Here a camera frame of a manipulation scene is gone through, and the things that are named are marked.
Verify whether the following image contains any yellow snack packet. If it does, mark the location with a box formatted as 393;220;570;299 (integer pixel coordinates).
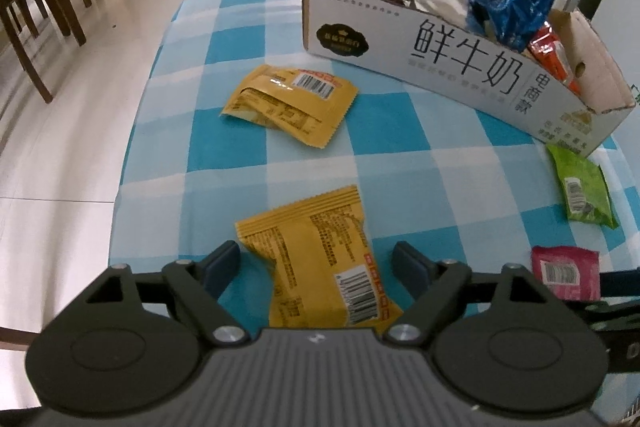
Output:
222;64;358;150
235;185;401;333

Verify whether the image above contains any purple pink snack packet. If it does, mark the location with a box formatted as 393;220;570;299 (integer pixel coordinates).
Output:
532;246;601;303

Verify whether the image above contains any green snack packet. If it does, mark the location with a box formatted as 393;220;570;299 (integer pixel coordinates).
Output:
546;144;618;230

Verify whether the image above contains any orange snack bag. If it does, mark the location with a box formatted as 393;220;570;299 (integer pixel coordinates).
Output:
527;22;582;95

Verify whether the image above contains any silver foil snack packet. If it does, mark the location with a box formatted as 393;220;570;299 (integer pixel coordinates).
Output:
387;0;470;28

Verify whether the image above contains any blue checkered tablecloth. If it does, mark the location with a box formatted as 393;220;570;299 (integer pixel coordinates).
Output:
110;0;639;307

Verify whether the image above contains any white cardboard milk box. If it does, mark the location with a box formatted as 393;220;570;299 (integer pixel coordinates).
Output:
303;0;636;156

